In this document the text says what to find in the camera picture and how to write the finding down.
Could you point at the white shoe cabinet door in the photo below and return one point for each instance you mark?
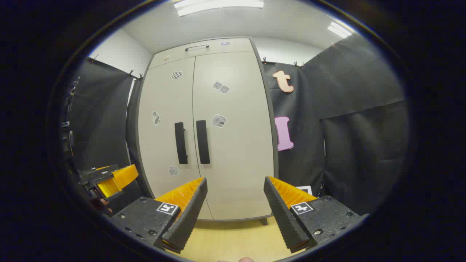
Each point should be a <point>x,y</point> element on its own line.
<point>240,153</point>
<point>164,145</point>

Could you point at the white double-door shoe cabinet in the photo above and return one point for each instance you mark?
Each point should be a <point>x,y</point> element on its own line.
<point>276,145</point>

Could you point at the white cabinet top drawer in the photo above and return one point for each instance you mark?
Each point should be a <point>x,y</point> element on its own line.
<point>218,52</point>

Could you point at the dark cabinet foot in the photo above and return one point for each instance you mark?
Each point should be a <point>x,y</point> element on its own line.
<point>263,221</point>

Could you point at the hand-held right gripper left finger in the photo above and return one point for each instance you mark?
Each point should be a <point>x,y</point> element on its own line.
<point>189,218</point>

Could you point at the black backdrop cloth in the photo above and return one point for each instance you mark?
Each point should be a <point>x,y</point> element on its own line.
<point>364,145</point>

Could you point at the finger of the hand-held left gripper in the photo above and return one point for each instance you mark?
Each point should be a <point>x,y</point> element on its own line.
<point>122,178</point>
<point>98,174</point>

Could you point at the small white-framed printed card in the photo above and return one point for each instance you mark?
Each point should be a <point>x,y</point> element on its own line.
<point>306,189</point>

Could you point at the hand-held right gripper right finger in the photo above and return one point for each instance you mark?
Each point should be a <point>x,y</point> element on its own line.
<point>284,218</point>

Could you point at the small ceiling light panel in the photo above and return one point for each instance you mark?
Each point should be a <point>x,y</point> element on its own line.
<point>339,30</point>

